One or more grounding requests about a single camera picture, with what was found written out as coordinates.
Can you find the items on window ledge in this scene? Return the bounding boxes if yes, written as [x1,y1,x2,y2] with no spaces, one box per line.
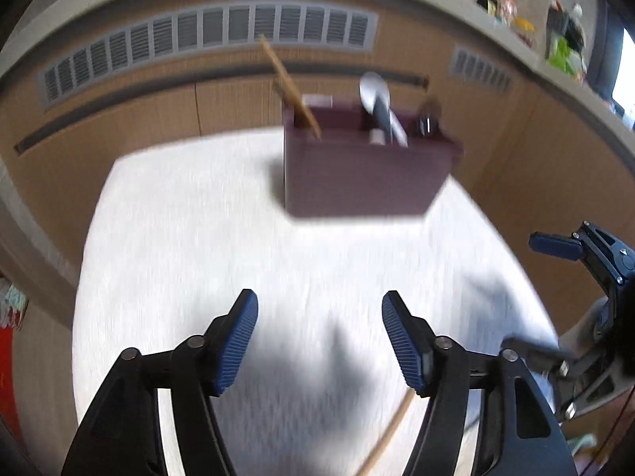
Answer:
[546,2,589,79]

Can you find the wooden chopstick on table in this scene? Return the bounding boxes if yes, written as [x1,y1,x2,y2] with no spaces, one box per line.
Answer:
[356,394,415,476]

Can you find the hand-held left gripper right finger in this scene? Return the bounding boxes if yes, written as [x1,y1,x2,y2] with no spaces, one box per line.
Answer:
[381,290,579,476]

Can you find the dark handled metal spoon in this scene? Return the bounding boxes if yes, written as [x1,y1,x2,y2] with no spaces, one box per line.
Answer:
[358,72,410,148]

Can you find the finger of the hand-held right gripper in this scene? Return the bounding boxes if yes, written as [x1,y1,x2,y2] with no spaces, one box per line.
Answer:
[528,219,635,287]
[500,336,572,376]

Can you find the maroon plastic utensil holder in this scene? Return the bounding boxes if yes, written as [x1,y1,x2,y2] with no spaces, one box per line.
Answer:
[283,104,464,219]

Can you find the wooden cabinet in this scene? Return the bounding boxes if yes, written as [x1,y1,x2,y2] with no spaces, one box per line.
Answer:
[0,0,635,476]

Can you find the long grey vent grille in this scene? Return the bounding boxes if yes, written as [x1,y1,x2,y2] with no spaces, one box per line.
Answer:
[38,2,379,112]

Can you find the white lace tablecloth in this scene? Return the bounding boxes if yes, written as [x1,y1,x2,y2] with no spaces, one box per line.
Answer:
[72,126,559,476]

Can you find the wooden chopstick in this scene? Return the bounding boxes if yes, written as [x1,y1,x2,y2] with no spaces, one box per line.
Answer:
[259,34,323,140]
[356,394,415,476]

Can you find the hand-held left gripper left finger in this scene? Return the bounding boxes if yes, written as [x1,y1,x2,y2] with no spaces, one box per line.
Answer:
[62,288,260,476]

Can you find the short grey vent grille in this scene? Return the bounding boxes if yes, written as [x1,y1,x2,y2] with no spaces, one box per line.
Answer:
[450,46,514,94]

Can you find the red box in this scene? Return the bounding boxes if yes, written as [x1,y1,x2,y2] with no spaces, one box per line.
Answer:
[0,327,23,452]

